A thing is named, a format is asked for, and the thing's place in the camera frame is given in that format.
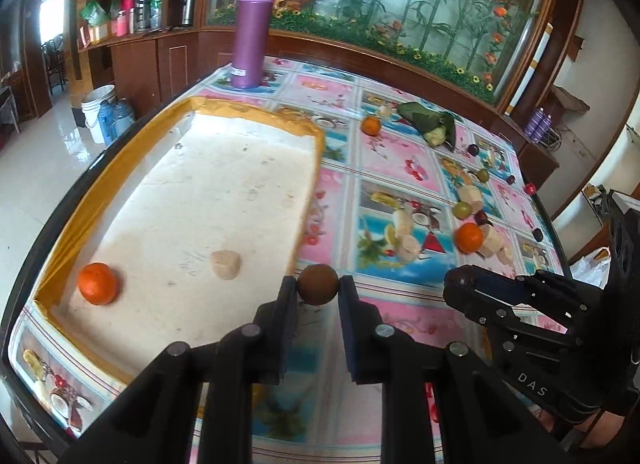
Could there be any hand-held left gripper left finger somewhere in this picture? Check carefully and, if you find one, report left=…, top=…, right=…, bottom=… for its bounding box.
left=60, top=275, right=301, bottom=464

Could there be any white foam tray yellow tape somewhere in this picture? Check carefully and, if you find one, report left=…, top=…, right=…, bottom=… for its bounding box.
left=32, top=94, right=328, bottom=390

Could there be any leaf-wrapped cauliflower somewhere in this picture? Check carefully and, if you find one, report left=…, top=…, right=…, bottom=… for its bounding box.
left=396, top=102, right=458, bottom=152

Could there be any wooden chair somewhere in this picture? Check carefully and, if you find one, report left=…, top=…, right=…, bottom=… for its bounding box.
left=42, top=34, right=68, bottom=95

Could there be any beige bread block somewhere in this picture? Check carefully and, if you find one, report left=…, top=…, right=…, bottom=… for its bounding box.
left=458, top=185, right=485, bottom=212

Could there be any cardboard piece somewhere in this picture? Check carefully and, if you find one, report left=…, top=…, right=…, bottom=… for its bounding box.
left=550, top=84, right=592, bottom=112

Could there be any green bag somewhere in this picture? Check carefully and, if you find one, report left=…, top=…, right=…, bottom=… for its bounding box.
left=80, top=0, right=110, bottom=28

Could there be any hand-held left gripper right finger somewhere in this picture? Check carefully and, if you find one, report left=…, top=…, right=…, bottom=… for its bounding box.
left=337, top=275, right=571, bottom=464

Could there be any blue water jug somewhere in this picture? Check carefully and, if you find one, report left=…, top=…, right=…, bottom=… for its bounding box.
left=97, top=103, right=117, bottom=146
left=112, top=99, right=136, bottom=137

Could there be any brown round fruit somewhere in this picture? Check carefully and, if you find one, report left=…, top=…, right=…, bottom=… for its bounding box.
left=297, top=264, right=340, bottom=306

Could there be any purple thermos bottle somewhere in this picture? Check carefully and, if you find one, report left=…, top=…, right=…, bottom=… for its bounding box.
left=230, top=0, right=280, bottom=90

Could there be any bamboo flower glass panel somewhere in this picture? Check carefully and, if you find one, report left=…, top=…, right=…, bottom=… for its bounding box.
left=205, top=0, right=556, bottom=105

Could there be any white bucket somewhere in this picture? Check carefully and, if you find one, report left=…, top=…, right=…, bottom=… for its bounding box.
left=81, top=85, right=117, bottom=144

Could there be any wire basket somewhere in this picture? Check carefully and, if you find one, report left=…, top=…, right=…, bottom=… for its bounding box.
left=542, top=127, right=566, bottom=152

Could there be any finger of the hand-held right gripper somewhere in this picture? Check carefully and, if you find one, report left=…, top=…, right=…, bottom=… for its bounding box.
left=442, top=265, right=586, bottom=350
left=517, top=269, right=608, bottom=330

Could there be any wooden shelf cabinet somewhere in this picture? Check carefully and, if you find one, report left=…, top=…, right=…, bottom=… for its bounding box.
left=70, top=0, right=211, bottom=117

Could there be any white rolled board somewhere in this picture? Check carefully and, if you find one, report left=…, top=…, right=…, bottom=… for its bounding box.
left=504, top=23, right=555, bottom=115

